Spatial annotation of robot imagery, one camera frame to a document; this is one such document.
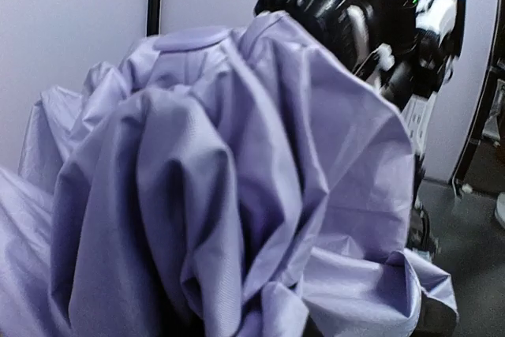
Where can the lavender folding umbrella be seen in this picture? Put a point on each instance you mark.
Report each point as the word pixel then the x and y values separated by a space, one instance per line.
pixel 218 182

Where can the black right corner post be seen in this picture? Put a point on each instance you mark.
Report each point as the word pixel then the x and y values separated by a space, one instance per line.
pixel 476 170

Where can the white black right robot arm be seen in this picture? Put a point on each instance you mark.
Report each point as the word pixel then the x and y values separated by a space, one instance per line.
pixel 403 48

